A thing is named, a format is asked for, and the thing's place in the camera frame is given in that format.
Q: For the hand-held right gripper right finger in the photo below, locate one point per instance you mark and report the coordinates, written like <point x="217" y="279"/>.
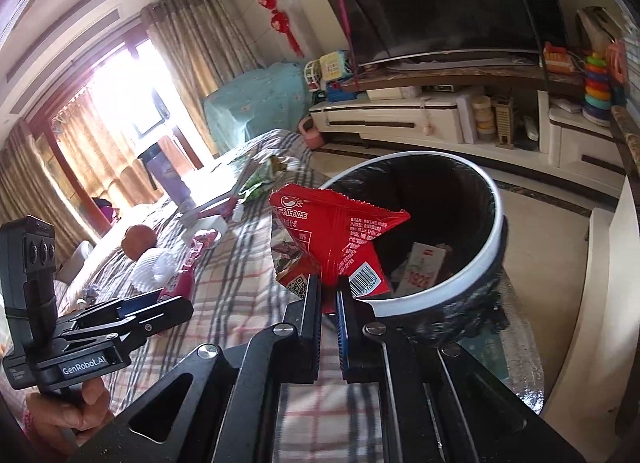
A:
<point x="343" y="333"/>

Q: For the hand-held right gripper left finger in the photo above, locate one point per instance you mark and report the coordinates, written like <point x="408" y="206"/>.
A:
<point x="310" y="308"/>

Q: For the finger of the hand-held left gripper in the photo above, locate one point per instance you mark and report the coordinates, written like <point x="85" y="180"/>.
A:
<point x="165" y="315"/>
<point x="142" y="303"/>

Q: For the red snack packet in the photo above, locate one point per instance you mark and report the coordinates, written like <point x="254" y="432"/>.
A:
<point x="325" y="228"/>

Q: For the white red-print carton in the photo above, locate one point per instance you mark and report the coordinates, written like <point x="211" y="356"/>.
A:
<point x="420" y="268"/>

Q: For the white-rimmed black trash can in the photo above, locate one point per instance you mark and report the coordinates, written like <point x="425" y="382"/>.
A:
<point x="450" y="293"/>

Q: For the person's left hand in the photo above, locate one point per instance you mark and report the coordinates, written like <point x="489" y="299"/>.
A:
<point x="65" y="418"/>

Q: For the white foam fruit net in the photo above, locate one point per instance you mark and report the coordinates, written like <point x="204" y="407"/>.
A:
<point x="152" y="270"/>

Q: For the lavender sofa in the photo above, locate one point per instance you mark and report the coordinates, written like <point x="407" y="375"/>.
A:
<point x="75" y="268"/>

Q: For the magenta snack wrapper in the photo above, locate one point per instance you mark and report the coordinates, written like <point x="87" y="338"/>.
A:
<point x="182" y="268"/>

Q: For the orange round fruit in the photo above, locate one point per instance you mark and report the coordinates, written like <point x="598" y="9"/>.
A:
<point x="139" y="242"/>

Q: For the beige patterned curtain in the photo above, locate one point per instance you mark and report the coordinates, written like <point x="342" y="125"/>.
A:
<point x="200" y="58"/>
<point x="35" y="193"/>

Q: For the magenta bag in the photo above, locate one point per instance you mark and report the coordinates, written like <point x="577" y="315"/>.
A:
<point x="105" y="210"/>

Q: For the small white bottle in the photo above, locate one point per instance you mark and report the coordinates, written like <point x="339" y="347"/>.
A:
<point x="238" y="214"/>

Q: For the red biscuit roll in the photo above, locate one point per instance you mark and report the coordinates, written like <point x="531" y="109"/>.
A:
<point x="233" y="206"/>

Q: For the purple water bottle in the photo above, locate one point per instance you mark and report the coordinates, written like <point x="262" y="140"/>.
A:
<point x="165" y="173"/>

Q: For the green snack packet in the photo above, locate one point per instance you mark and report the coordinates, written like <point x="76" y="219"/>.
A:
<point x="262" y="180"/>

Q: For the colourful picture book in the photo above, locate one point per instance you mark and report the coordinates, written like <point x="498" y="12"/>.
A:
<point x="220" y="188"/>

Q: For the orange sheer curtain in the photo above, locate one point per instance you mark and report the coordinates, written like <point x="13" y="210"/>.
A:
<point x="100" y="148"/>

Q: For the pink kettlebell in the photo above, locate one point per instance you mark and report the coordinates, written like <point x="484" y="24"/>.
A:
<point x="311" y="135"/>

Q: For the white TV cabinet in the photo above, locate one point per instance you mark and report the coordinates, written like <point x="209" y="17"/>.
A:
<point x="390" y="118"/>

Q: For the red-framed window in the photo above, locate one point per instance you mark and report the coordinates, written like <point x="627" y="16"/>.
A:
<point x="130" y="93"/>

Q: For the teal cloth-covered furniture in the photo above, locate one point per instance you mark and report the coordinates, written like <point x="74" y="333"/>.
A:
<point x="250" y="103"/>

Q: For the hanging beige tassel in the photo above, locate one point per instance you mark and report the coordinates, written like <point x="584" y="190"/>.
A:
<point x="426" y="123"/>

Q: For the blue toy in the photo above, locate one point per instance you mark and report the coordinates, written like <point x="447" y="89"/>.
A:
<point x="342" y="91"/>

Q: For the white basket toy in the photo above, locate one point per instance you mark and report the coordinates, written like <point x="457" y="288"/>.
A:
<point x="312" y="75"/>

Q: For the yellow toy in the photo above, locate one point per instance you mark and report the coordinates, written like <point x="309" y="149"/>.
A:
<point x="333" y="65"/>

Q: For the cream stacked tubs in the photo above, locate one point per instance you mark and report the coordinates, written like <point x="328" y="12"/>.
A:
<point x="482" y="118"/>

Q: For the white side cabinet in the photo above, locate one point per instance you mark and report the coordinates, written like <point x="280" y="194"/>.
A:
<point x="600" y="293"/>

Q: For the wooden grater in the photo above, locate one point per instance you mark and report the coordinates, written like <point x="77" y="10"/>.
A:
<point x="504" y="123"/>

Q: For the grey remote control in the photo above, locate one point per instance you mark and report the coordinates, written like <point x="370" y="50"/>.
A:
<point x="531" y="129"/>

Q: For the pink stick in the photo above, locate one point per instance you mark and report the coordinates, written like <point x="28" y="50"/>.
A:
<point x="344" y="28"/>

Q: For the black flat television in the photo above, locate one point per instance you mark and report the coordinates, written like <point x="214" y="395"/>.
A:
<point x="440" y="3"/>

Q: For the orange toy phone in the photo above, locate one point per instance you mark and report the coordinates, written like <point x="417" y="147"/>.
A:
<point x="556" y="60"/>

